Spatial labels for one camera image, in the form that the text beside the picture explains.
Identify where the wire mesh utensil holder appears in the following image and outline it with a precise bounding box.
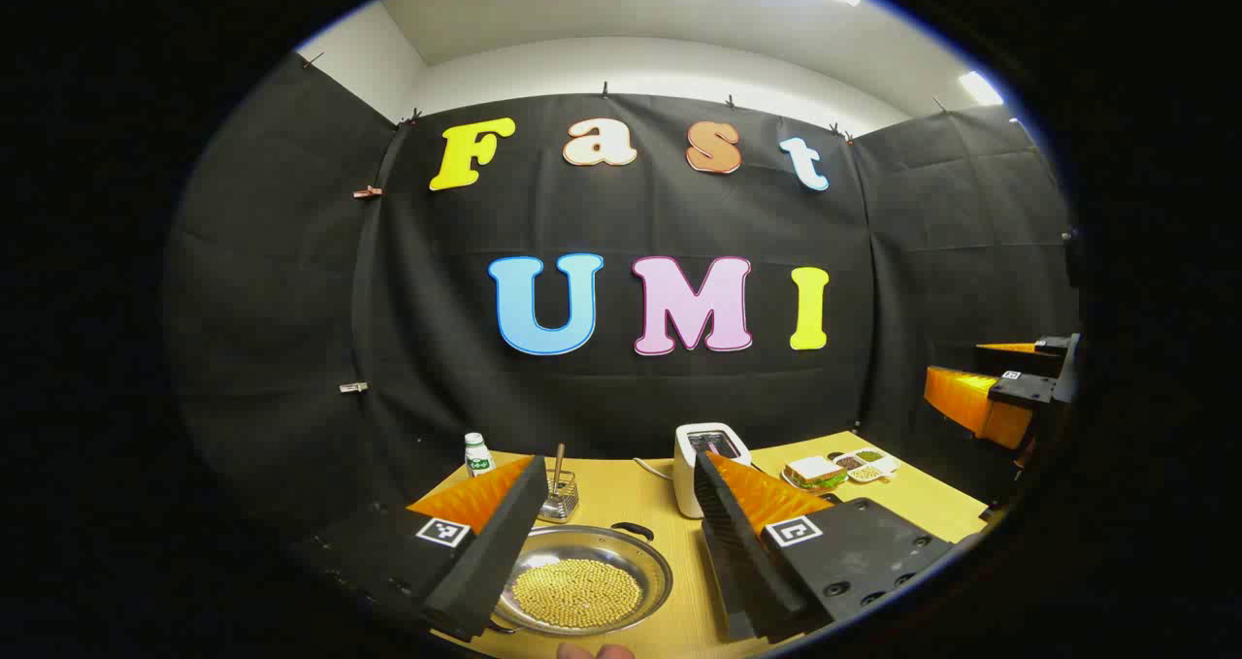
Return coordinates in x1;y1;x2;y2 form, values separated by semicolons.
537;472;581;524

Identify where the white toaster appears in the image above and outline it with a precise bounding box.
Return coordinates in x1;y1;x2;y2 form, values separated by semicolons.
674;422;753;519

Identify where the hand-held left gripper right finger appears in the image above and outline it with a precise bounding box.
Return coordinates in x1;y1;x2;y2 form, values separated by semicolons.
693;450;957;645

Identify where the black backdrop cloth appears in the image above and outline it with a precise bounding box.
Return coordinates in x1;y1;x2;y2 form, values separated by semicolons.
165;52;1080;582

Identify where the white divided dish with grains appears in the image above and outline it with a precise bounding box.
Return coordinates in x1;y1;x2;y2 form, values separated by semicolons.
828;448;901;485

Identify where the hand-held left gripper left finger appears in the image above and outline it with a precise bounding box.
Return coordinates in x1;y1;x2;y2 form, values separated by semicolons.
310;455;550;643

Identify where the pile of yellow soybeans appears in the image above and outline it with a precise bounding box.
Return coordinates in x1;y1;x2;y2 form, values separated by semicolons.
511;558;643;631

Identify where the steel pot with black handles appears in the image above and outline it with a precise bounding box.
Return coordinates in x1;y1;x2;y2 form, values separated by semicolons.
485;521;675;638

